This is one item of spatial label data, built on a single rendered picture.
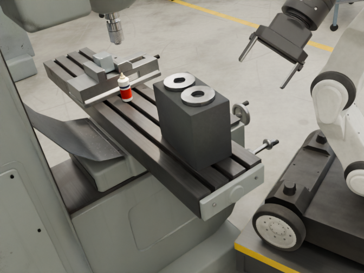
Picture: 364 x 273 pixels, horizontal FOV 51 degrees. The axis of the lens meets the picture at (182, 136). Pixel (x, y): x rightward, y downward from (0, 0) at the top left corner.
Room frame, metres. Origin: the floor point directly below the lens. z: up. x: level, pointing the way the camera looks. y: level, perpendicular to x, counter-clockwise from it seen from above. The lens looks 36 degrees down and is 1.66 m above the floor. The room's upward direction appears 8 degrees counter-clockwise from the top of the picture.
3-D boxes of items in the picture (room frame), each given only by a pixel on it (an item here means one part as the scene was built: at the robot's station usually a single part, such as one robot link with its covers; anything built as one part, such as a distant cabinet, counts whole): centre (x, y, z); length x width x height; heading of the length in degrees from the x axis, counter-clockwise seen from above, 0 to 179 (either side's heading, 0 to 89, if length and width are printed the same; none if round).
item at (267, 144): (1.37, -0.36, 0.54); 0.22 x 0.06 x 0.06; 121
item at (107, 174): (1.21, 0.17, 0.82); 0.50 x 0.35 x 0.12; 121
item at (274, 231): (0.94, -0.31, 0.50); 0.20 x 0.05 x 0.20; 50
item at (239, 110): (1.47, -0.26, 0.66); 0.16 x 0.12 x 0.12; 121
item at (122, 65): (1.39, 0.21, 1.05); 0.12 x 0.06 x 0.04; 33
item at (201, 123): (0.92, -0.04, 1.06); 0.22 x 0.12 x 0.20; 25
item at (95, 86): (1.38, 0.23, 1.01); 0.35 x 0.15 x 0.11; 123
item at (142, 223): (1.23, 0.15, 0.46); 0.80 x 0.30 x 0.60; 121
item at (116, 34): (1.21, 0.17, 1.23); 0.05 x 0.05 x 0.06
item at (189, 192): (1.26, 0.19, 0.92); 1.24 x 0.23 x 0.08; 31
